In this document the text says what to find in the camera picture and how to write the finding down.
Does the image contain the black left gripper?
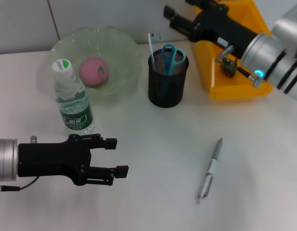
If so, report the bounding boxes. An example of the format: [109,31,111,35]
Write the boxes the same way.
[17,133,129,186]

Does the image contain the blue scissors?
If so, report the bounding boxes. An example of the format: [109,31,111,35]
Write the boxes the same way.
[160,44,187,98]

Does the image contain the clear plastic ruler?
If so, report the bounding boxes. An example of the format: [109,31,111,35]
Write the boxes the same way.
[147,32,162,71]

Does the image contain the left arm black plug cable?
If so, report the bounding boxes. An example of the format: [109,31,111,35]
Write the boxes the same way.
[0,136,40,193]

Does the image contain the black mesh pen holder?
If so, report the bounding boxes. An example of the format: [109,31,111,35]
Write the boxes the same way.
[147,48,190,108]

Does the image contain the pink toy peach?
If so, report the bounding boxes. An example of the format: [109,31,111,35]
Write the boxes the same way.
[79,57,110,88]

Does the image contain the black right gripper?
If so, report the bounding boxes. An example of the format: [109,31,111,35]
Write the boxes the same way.
[163,0,260,59]

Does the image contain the small green toy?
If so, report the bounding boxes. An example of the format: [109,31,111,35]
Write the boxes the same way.
[220,57,238,78]

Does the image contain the silver pen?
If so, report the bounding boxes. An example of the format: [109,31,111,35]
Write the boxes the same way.
[194,137,223,205]

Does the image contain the clear green-label water bottle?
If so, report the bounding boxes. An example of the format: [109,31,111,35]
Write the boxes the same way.
[51,57,95,135]

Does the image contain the green glass fruit plate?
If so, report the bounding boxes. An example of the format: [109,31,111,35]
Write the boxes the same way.
[49,26,142,97]

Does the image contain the right gripper silver plug cable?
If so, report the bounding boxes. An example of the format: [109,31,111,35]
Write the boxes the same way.
[217,44,267,88]

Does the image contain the yellow plastic bin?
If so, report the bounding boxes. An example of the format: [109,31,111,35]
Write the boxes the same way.
[193,0,275,101]

